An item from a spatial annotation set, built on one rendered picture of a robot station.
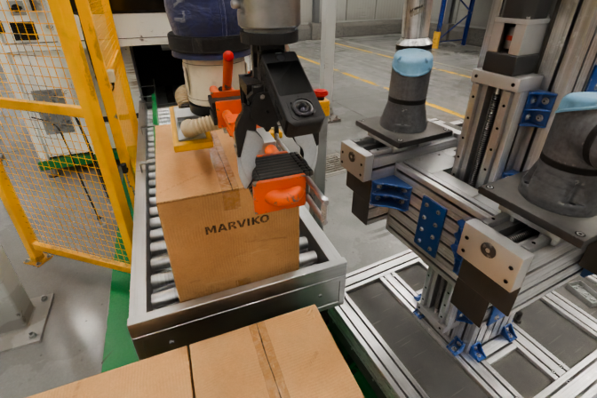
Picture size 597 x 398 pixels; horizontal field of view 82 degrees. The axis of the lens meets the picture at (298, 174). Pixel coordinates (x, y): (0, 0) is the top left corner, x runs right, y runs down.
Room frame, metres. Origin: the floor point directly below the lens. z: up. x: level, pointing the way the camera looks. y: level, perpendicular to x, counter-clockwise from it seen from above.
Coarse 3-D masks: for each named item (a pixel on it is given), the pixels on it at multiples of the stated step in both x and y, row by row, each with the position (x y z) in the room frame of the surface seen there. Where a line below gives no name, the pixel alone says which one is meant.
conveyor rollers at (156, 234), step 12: (168, 108) 2.77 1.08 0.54; (168, 120) 2.51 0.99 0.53; (156, 216) 1.29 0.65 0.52; (156, 228) 1.21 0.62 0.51; (156, 240) 1.12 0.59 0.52; (300, 240) 1.08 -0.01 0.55; (156, 252) 1.04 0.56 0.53; (312, 252) 1.01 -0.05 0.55; (156, 264) 0.96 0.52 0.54; (168, 264) 0.97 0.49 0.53; (300, 264) 0.97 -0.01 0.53; (312, 264) 0.99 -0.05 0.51; (156, 276) 0.89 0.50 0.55; (168, 276) 0.89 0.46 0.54; (156, 288) 0.87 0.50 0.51; (156, 300) 0.79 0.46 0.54; (168, 300) 0.80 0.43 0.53
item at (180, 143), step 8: (184, 104) 1.04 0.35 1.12; (176, 120) 0.97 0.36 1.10; (176, 128) 0.92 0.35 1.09; (176, 136) 0.86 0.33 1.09; (184, 136) 0.85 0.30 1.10; (200, 136) 0.85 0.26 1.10; (208, 136) 0.86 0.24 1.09; (176, 144) 0.81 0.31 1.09; (184, 144) 0.81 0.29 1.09; (192, 144) 0.81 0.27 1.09; (200, 144) 0.82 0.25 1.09; (208, 144) 0.82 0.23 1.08; (176, 152) 0.80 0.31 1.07
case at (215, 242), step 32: (160, 128) 1.28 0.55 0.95; (160, 160) 1.00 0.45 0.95; (192, 160) 1.00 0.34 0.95; (224, 160) 1.00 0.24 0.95; (160, 192) 0.80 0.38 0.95; (192, 192) 0.80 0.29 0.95; (224, 192) 0.81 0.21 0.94; (192, 224) 0.78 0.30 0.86; (224, 224) 0.81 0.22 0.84; (256, 224) 0.84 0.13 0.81; (288, 224) 0.87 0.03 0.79; (192, 256) 0.77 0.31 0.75; (224, 256) 0.80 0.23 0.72; (256, 256) 0.84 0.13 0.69; (288, 256) 0.87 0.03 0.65; (192, 288) 0.77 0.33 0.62; (224, 288) 0.80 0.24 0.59
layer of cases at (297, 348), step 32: (288, 320) 0.71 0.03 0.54; (320, 320) 0.71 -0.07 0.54; (192, 352) 0.61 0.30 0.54; (224, 352) 0.61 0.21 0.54; (256, 352) 0.61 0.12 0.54; (288, 352) 0.61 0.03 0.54; (320, 352) 0.61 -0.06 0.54; (96, 384) 0.52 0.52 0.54; (128, 384) 0.52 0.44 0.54; (160, 384) 0.52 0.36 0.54; (192, 384) 0.52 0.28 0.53; (224, 384) 0.52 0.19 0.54; (256, 384) 0.52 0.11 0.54; (288, 384) 0.52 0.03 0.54; (320, 384) 0.52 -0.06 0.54; (352, 384) 0.52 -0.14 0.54
